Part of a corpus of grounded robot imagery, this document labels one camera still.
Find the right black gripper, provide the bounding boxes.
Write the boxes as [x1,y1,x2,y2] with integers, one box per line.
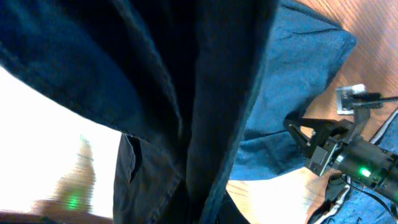
[284,108,370,176]

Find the dark navy shorts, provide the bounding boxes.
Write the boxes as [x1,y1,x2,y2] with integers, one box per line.
[1,0,357,223]

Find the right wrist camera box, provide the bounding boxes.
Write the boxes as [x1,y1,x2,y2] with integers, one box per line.
[336,84,367,115]

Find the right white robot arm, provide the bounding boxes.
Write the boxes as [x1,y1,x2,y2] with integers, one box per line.
[284,109,397,203]

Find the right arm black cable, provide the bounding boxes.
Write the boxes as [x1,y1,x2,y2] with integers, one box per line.
[307,93,398,224]

